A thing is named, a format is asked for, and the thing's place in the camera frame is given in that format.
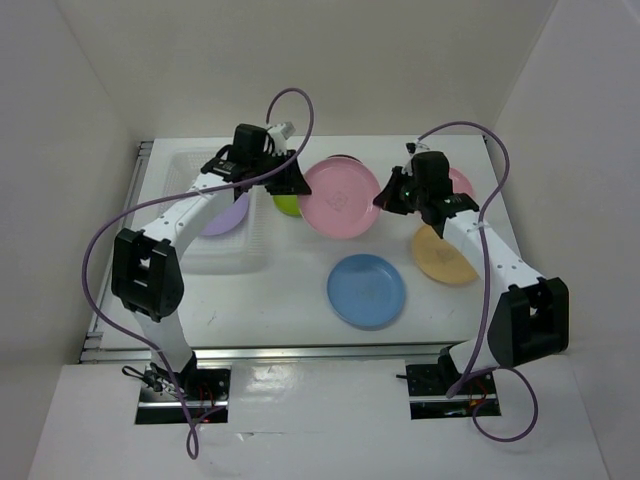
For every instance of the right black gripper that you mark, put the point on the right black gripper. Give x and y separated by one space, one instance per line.
387 199

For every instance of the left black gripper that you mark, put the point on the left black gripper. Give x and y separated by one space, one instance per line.
292 182

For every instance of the green plastic plate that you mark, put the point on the green plastic plate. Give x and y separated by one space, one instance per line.
287 204

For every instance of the pink plastic plate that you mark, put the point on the pink plastic plate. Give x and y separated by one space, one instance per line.
460 183
341 203

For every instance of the purple plastic plate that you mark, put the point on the purple plastic plate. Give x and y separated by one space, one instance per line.
229 218

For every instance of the blue floral ceramic plate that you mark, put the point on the blue floral ceramic plate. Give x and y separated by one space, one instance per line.
347 156

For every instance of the beige plastic plate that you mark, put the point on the beige plastic plate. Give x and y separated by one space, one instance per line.
439 260

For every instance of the blue plastic plate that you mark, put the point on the blue plastic plate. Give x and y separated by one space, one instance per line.
366 291

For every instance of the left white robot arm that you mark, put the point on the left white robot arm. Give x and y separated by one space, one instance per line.
146 271

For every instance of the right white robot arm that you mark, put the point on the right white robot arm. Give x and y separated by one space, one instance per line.
525 317

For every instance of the clear plastic perforated bin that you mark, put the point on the clear plastic perforated bin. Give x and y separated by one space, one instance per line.
241 250

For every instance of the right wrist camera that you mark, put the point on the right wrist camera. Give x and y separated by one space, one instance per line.
430 169

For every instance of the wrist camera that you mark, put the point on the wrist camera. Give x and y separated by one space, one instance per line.
250 142
430 169

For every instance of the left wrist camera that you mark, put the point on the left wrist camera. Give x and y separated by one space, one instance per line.
250 142

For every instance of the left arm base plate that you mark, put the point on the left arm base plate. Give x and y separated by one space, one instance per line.
158 402

